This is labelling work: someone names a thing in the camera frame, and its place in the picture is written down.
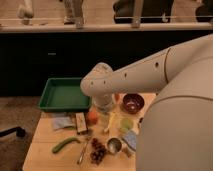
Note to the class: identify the green cucumber toy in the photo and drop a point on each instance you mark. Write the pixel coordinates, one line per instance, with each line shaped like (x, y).
(63, 143)

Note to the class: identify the green plastic tray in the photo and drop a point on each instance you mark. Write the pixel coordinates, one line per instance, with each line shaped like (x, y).
(64, 95)

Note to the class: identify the grey cloth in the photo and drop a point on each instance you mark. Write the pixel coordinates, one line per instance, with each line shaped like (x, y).
(62, 122)

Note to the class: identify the orange plastic bowl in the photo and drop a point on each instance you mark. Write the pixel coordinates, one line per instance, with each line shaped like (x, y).
(117, 97)

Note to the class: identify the small metal cup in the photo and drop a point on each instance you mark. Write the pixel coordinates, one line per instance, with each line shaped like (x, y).
(114, 145)

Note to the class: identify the metal spoon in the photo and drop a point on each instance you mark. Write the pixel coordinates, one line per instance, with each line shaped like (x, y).
(80, 159)

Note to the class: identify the blue sponge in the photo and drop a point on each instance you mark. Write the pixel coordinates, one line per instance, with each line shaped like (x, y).
(130, 138)

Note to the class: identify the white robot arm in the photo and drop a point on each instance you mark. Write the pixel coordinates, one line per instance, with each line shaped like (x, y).
(177, 130)

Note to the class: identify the orange fruit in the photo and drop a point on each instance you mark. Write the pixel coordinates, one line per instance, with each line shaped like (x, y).
(92, 117)

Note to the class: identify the black office chair base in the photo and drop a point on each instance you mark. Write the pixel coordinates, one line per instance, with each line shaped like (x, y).
(19, 131)

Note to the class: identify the dark red bowl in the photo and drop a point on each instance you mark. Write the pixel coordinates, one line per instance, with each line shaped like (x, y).
(133, 103)

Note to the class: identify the yellow banana toy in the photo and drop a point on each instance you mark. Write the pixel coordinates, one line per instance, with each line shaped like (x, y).
(110, 121)

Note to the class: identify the bunch of dark grapes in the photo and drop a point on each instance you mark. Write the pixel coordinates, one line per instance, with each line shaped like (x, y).
(98, 151)

